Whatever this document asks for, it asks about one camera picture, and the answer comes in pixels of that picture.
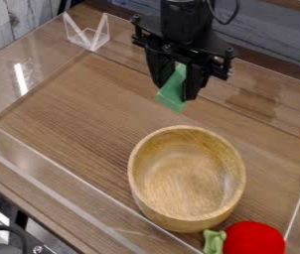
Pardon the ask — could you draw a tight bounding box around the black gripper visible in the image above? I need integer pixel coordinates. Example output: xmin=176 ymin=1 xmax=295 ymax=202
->
xmin=131 ymin=1 xmax=238 ymax=101

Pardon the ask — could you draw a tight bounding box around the green rectangular block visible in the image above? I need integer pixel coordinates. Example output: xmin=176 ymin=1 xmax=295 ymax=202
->
xmin=156 ymin=64 xmax=187 ymax=112

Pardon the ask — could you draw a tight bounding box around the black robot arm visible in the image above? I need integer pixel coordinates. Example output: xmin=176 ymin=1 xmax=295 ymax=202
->
xmin=131 ymin=0 xmax=240 ymax=102

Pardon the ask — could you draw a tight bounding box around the brown wooden bowl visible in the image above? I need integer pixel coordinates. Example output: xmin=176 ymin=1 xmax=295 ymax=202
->
xmin=128 ymin=125 xmax=247 ymax=232

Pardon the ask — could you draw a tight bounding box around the red plush ball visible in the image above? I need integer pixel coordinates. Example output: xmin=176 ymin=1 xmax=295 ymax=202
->
xmin=224 ymin=221 xmax=287 ymax=254

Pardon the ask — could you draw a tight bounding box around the small green toy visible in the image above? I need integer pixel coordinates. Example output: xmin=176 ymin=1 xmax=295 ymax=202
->
xmin=204 ymin=229 xmax=227 ymax=254

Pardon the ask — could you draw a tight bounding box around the clear acrylic corner bracket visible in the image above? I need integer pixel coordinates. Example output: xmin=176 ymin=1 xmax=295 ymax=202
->
xmin=64 ymin=13 xmax=110 ymax=52

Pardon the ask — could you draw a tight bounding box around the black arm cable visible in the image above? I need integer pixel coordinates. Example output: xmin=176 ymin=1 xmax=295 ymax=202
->
xmin=206 ymin=0 xmax=242 ymax=26

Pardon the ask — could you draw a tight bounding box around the clear acrylic tray wall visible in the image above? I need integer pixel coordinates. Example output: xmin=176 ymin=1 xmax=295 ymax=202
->
xmin=0 ymin=129 xmax=203 ymax=254

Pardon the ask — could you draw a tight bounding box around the black table frame bracket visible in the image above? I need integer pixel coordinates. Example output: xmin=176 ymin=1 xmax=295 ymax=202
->
xmin=0 ymin=212 xmax=58 ymax=254

